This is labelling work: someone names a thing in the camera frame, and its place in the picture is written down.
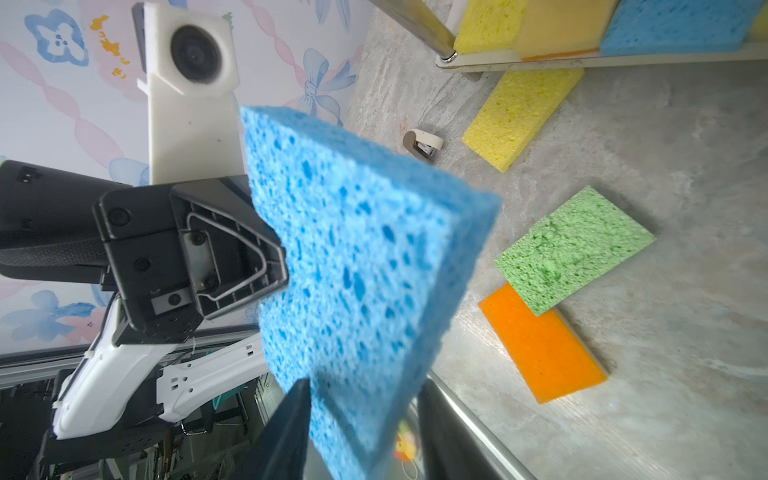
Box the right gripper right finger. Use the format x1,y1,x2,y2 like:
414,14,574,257
417,379,492,480

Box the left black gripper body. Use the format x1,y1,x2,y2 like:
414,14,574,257
94,175,288,345

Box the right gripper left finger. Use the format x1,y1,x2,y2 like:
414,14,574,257
236,378,311,480

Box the orange sponge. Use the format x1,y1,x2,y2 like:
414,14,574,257
478,285,608,404

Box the blue sponge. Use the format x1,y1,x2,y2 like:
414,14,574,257
600,0,764,56
241,107,502,479

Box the light green sponge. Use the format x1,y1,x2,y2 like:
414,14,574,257
495,186,656,316

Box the pale yellow worn sponge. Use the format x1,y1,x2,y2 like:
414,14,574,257
513,0,618,59

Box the yellow sponge front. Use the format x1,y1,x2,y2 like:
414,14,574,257
747,2,768,42

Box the bright yellow sponge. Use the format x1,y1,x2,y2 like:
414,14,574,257
454,0,529,55

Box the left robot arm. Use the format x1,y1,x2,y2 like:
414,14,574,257
1,160,288,478

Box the white two-tier shelf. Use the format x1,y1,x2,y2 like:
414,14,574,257
375,1,767,73

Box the colourful round toy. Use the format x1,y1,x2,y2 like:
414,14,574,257
394,420,418,463

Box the small grey metal piece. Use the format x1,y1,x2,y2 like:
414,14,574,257
402,129,444,164

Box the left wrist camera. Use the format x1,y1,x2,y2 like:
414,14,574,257
131,2,245,185

